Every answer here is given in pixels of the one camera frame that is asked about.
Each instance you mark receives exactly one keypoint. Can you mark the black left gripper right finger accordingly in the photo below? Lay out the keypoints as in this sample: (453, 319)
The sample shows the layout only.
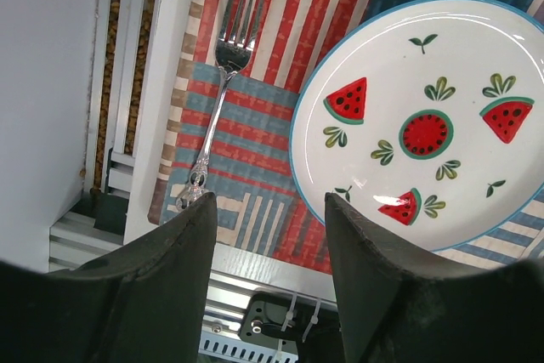
(400, 303)

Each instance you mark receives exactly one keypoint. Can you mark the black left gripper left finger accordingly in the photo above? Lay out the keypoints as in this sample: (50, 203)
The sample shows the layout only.
(143, 302)

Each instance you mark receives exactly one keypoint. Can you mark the striped patchwork placemat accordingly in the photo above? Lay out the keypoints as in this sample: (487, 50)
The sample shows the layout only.
(259, 209)

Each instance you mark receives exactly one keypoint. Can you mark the white watermelon pattern plate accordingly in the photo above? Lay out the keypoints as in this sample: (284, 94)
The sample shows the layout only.
(428, 120)

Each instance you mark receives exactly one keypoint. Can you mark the silver ornate fork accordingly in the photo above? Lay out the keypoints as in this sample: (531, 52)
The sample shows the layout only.
(233, 51)

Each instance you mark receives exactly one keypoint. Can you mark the grey slotted cable duct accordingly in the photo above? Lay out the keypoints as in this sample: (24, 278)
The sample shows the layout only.
(235, 350)

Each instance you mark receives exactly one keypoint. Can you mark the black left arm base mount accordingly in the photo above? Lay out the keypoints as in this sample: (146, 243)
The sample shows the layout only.
(292, 318)

